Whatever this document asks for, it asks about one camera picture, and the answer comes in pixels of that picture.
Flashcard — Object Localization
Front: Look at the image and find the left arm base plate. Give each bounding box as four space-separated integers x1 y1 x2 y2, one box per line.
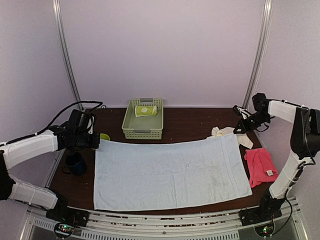
45 207 90 227

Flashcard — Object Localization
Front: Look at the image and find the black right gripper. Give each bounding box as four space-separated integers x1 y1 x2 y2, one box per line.
234 111 271 134

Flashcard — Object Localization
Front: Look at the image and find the aluminium frame post right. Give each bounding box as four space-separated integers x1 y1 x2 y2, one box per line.
242 0 273 108

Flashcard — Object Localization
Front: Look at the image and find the pale green plastic basket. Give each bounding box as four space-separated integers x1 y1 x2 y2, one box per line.
121 98 164 140

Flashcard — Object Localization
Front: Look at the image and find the light blue towel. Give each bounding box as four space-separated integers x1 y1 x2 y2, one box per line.
93 134 252 212

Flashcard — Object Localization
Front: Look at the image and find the aluminium frame post left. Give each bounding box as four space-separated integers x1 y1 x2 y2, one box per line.
52 0 81 102

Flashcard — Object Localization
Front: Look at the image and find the lime green bowl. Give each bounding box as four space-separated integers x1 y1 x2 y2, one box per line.
99 133 110 141

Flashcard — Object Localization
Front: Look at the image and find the dark blue mug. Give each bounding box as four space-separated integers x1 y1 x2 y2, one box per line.
62 152 87 176

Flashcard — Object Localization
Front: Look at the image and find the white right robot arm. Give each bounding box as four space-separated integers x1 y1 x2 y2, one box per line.
232 98 320 200

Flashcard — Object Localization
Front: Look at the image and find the aluminium front rail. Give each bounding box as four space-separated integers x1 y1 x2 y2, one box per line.
18 197 310 240

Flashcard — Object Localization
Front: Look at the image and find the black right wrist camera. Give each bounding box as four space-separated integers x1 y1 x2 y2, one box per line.
252 92 266 112

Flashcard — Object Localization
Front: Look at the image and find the cream white towel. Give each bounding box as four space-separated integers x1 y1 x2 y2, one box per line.
207 126 254 149

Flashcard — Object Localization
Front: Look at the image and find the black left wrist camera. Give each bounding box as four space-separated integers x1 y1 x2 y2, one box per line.
68 109 96 131

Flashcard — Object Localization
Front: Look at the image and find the pink towel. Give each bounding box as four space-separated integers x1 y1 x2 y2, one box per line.
244 148 279 189

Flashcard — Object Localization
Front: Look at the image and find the green patterned towel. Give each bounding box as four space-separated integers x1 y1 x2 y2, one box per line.
134 105 158 118

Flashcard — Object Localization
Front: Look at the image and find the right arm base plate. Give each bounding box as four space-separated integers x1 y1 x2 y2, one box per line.
238 207 282 227

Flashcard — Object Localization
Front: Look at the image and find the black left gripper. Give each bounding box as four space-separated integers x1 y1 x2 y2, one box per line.
74 130 100 149

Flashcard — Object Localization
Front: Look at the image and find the aluminium frame post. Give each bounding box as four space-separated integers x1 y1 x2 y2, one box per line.
242 0 273 108
52 0 81 102

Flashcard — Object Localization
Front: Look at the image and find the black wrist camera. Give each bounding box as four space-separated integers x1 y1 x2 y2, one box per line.
252 92 266 112
68 109 96 131

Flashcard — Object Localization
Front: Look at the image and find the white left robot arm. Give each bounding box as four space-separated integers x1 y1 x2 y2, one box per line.
0 125 100 222

